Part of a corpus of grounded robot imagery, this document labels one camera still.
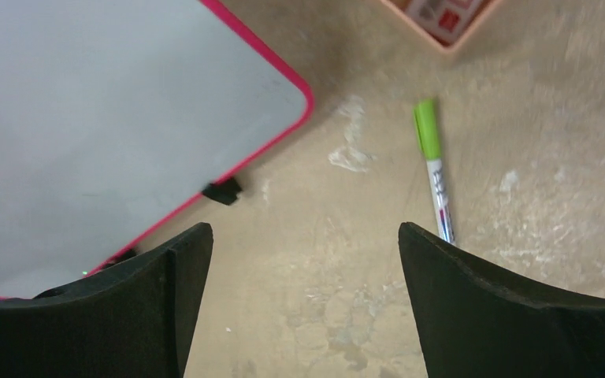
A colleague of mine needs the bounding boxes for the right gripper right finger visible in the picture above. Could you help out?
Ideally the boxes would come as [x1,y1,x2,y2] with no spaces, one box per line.
[399,222,605,377]

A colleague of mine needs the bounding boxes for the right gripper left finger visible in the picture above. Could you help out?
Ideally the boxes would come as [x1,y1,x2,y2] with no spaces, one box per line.
[0,223,213,377]

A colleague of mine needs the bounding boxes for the pink framed whiteboard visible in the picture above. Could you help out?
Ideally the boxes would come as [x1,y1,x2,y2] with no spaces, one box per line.
[0,1,314,298]

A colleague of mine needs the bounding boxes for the green capped white marker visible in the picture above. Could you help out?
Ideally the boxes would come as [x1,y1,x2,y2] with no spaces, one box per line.
[413,98,456,245]

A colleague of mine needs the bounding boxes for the orange file organizer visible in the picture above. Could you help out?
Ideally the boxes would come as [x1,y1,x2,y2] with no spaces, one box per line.
[372,1,503,60]

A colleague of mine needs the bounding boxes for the small pink card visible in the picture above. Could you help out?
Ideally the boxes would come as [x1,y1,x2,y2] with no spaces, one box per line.
[404,0,486,44]

